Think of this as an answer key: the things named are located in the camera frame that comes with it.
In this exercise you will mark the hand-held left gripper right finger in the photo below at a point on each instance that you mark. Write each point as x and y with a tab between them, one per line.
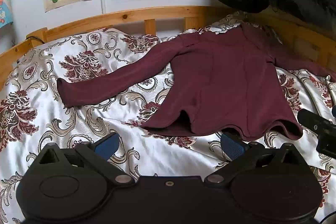
232	147

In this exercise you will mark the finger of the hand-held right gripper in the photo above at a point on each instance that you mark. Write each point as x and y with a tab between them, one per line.
312	120
334	111

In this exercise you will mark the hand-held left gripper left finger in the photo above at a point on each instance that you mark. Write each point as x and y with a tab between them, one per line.
106	147

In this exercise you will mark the floral satin blanket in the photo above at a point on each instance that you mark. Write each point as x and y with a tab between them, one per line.
39	113

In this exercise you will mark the maroon long-sleeve shirt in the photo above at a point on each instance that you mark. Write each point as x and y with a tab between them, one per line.
223	77

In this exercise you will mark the orange-haired figure blue wall poster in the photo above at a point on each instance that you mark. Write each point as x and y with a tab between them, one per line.
4	1

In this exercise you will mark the wooden bed frame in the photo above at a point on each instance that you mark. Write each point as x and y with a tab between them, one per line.
118	16

